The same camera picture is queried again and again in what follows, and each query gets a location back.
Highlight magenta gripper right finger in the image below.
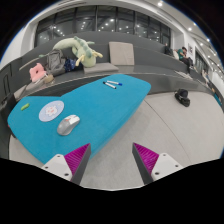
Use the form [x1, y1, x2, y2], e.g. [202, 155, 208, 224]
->
[132, 143, 183, 185]

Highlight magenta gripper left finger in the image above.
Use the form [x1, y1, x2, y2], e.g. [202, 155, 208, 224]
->
[42, 143, 91, 185]

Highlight grey white computer mouse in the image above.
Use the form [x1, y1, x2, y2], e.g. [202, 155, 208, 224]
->
[57, 114, 80, 136]

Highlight round light blue mouse pad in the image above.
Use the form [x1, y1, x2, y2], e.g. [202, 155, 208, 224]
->
[39, 100, 64, 122]

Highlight teal upholstered bench table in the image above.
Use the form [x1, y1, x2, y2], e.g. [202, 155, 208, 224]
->
[8, 74, 151, 163]

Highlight black bag on floor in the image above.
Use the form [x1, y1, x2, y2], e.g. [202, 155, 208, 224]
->
[175, 89, 190, 107]

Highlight blue capped marker pen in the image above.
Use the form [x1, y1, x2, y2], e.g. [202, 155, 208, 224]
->
[107, 80, 123, 86]

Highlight black capped marker pen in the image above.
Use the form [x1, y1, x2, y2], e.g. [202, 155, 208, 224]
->
[103, 82, 117, 89]

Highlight pink plush toy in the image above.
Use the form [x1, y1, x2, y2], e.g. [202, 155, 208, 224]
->
[29, 63, 46, 82]

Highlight dark blue cloth bundle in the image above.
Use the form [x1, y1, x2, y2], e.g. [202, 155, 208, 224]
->
[64, 59, 83, 72]

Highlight grey seat cushion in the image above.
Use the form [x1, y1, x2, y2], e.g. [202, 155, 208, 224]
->
[84, 63, 119, 74]

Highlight grey backpack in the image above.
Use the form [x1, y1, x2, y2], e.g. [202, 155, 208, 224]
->
[46, 49, 66, 76]

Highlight green plush dragon toy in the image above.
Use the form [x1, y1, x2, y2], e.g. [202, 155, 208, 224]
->
[54, 36, 103, 68]

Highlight beige back cushion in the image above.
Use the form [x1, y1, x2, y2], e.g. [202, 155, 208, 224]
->
[109, 42, 135, 65]

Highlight seated person in green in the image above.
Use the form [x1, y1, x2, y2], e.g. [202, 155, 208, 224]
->
[177, 47, 193, 67]

